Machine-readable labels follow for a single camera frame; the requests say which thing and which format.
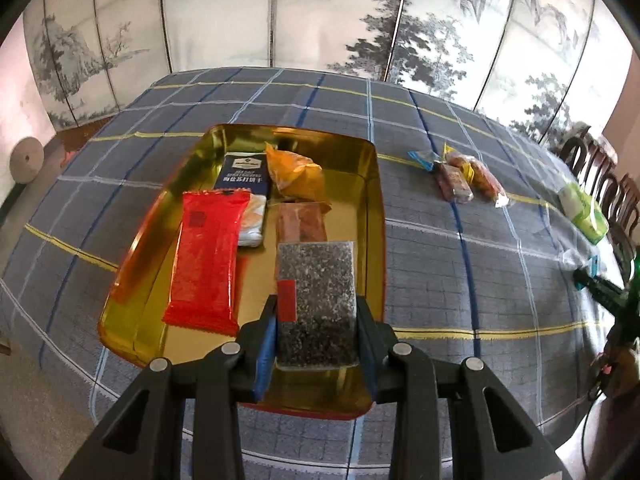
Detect dark sesame bar packet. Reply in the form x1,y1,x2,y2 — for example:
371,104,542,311
275,240,361,372

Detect orange snack packet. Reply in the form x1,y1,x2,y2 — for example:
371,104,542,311
265,142,333,211

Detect painted folding screen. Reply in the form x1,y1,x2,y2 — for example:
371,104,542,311
22,0,628,141

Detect red snack packet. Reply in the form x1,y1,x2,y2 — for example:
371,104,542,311
162,189,252,337

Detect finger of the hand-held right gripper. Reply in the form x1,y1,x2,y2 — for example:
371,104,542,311
572,268,628,311

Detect gold tin tray red sides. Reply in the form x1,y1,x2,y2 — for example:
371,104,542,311
96,122,387,421

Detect thin cable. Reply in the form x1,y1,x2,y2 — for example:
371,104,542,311
580,355,621,480

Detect brown bar clear packet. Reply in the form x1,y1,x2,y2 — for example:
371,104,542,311
275,201,328,246

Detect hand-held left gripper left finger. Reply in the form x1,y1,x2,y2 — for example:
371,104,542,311
60,295,281,480

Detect yellow snack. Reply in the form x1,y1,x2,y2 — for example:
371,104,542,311
442,143,476,183

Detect reddish grain bar packet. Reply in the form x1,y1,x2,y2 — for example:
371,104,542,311
432,160,475,205

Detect round grey disc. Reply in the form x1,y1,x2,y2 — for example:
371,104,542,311
11,136,45,184

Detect blue cracker packet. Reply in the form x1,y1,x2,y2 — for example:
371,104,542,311
214,152,273,247

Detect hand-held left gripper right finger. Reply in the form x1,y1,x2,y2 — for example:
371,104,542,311
352,297,563,480

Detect green tissue pack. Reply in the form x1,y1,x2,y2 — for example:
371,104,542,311
557,181,611,245

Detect clear packet orange sticks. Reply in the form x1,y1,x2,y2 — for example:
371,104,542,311
467,157,511,209

